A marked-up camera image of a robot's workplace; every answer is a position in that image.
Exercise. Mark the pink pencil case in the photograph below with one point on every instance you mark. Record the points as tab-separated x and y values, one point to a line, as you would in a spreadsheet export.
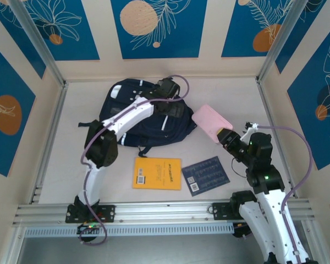
209	118

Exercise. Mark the navy blue backpack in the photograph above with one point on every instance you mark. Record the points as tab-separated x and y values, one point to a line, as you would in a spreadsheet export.
154	132

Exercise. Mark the dark blue notebook with barcode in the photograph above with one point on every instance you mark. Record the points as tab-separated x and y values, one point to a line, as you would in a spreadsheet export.
206	176

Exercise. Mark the yellow notebook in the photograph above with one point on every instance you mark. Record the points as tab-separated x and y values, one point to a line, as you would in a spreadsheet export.
156	173

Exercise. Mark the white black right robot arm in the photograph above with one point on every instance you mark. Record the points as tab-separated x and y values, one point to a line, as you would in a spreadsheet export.
272	220

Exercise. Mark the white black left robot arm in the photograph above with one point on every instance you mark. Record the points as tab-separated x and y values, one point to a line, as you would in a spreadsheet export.
132	114

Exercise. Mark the small black controller board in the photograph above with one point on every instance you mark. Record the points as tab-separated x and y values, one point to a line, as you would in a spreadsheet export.
242	232
89	226

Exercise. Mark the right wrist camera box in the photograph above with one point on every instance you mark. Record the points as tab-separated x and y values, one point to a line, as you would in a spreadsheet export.
253	128

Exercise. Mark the aluminium side rail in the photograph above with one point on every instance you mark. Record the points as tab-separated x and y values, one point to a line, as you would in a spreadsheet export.
48	137
266	110

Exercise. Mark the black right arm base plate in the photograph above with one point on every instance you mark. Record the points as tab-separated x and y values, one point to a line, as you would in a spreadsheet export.
220	211

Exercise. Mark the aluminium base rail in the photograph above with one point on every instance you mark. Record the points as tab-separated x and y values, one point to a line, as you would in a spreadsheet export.
165	210

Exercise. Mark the aluminium frame leg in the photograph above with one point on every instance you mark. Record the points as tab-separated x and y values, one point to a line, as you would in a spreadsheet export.
13	247
316	242

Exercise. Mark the aluminium frame post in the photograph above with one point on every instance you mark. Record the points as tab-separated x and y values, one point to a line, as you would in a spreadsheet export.
280	35
35	38

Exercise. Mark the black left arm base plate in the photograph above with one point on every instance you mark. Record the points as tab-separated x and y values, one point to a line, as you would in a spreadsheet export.
110	213

